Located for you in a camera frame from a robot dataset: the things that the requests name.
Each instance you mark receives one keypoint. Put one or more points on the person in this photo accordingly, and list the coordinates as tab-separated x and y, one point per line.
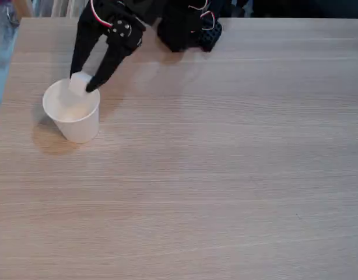
4	29

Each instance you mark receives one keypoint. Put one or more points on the white paper cup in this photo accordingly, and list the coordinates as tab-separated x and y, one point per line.
80	128

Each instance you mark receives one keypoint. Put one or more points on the pale curtain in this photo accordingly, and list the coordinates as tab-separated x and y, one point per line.
62	7

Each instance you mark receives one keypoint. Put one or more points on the white cube block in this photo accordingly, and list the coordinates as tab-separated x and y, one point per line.
78	84

